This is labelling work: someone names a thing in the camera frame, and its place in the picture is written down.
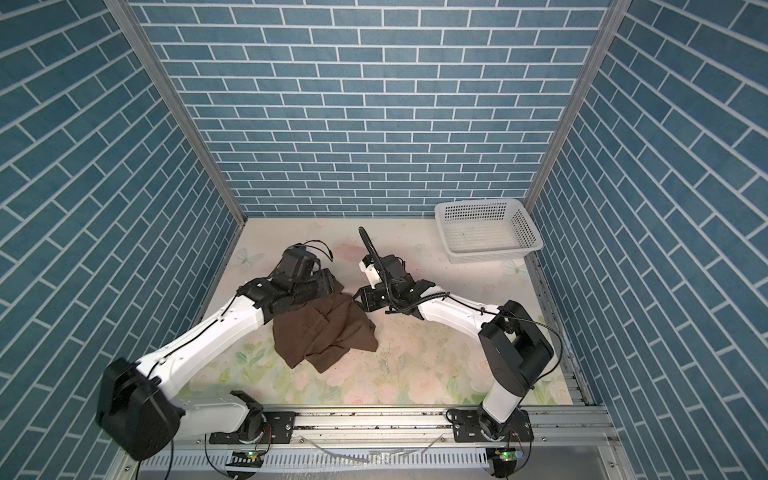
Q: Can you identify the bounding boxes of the white perforated vent strip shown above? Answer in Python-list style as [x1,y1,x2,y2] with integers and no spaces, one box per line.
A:
[141,448,490,474]

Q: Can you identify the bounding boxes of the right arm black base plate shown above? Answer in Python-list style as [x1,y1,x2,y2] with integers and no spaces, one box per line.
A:
[445,407,534,443]

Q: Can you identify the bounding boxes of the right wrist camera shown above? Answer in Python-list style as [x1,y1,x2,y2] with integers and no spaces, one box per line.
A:
[359,256,382,288]

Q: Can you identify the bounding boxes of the white plastic laundry basket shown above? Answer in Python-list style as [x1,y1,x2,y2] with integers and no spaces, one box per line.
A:
[434,199,543,264]

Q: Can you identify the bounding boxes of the aluminium mounting rail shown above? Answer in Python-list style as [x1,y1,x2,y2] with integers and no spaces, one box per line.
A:
[177,406,619,448]

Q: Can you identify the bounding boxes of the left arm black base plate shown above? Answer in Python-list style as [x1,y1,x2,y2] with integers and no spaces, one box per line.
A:
[208,411,297,445]

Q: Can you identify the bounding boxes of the brown trousers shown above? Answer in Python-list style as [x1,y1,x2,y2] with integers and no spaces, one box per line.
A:
[272,282,379,373]

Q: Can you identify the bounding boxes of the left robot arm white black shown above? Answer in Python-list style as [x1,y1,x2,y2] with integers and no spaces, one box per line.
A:
[95,243,336,461]

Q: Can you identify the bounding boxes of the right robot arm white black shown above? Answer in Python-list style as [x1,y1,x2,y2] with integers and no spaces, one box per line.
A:
[354,254,555,440]

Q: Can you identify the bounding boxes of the black cable loop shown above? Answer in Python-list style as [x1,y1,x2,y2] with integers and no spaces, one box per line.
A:
[358,226,409,313]

